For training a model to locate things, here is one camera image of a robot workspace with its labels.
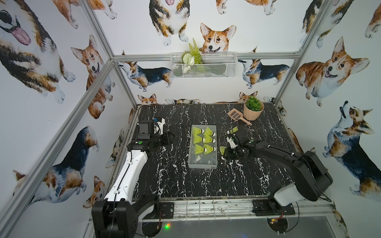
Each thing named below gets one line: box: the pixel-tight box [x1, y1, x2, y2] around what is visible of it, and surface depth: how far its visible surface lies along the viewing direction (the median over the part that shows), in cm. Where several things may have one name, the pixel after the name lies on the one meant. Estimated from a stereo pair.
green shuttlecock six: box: [192, 134, 206, 144], surface depth 99 cm
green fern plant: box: [182, 37, 203, 74], surface depth 84 cm
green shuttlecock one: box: [203, 126, 216, 138], surface depth 102 cm
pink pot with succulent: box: [243, 95, 265, 121], surface depth 106 cm
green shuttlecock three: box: [194, 143, 207, 155], surface depth 94 cm
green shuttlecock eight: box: [202, 143, 217, 155], surface depth 94 cm
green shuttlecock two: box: [191, 126, 205, 136], surface depth 104 cm
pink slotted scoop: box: [227, 108, 253, 126], surface depth 116 cm
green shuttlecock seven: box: [203, 135, 216, 144], surface depth 99 cm
